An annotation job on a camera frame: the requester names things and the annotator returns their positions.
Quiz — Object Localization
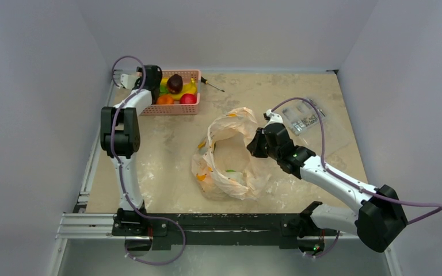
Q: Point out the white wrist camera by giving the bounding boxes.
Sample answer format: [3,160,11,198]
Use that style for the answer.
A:
[113,72,142,90]
[264,109,284,128]

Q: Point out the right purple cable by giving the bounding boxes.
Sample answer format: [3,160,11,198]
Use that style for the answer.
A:
[272,97,442,260]

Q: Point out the black handled screwdriver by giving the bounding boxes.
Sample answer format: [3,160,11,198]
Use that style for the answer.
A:
[200,76,225,92]

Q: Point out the dark maroon fake fruit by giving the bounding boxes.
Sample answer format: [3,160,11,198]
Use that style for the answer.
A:
[166,74,184,94]

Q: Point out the pink plastic basket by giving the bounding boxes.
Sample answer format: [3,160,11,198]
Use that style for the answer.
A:
[140,69,202,116]

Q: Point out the red fake apple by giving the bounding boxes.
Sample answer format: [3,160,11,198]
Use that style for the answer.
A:
[180,93,197,105]

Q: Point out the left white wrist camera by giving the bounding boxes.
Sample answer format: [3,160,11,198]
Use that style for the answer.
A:
[113,72,142,90]

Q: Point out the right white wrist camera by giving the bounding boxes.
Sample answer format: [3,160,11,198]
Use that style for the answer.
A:
[264,109,284,128]

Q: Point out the yellow fake banana bunch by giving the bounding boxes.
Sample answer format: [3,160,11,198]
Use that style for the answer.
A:
[160,78,197,101]

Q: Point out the orange fake fruit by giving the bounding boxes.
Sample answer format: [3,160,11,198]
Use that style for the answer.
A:
[156,94,175,105]

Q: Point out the translucent plastic bag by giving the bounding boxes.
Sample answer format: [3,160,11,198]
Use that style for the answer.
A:
[191,108,271,200]

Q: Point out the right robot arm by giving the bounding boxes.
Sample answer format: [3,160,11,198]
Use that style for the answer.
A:
[246,123,408,252]

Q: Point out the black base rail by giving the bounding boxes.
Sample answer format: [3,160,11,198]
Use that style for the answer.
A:
[112,210,336,254]

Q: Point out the green fake mango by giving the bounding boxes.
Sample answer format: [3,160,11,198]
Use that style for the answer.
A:
[159,84,169,96]

